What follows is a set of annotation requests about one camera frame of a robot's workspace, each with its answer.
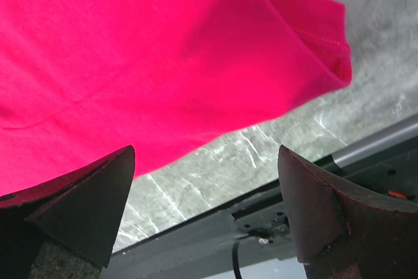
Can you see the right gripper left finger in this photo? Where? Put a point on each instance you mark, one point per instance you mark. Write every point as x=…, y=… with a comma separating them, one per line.
x=66, y=227

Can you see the bright pink t shirt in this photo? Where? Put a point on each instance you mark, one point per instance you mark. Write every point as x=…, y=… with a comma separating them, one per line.
x=82, y=78

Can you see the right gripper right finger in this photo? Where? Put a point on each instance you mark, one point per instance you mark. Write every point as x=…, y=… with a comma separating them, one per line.
x=342, y=230

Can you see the black base beam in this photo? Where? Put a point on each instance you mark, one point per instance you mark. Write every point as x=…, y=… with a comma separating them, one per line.
x=254, y=227

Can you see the aluminium rail frame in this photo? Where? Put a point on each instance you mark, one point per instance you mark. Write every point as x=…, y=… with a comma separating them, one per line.
x=377, y=142

